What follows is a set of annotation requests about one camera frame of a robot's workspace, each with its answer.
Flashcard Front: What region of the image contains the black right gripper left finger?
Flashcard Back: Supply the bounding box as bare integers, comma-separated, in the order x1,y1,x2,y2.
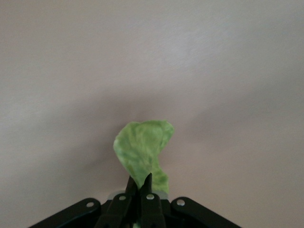
95,175,140,228

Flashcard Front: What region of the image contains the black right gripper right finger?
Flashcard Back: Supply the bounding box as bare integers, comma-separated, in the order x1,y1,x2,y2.
139,172,167,228

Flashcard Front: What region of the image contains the green lettuce leaf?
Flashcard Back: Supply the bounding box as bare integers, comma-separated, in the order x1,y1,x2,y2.
113,120,175,193

